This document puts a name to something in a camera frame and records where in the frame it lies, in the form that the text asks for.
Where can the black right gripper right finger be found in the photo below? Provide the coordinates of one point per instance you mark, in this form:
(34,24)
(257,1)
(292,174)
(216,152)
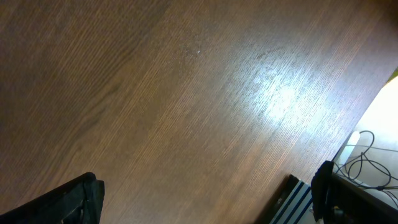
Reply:
(335,200)

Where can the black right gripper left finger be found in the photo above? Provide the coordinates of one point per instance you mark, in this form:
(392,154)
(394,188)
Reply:
(78,201)

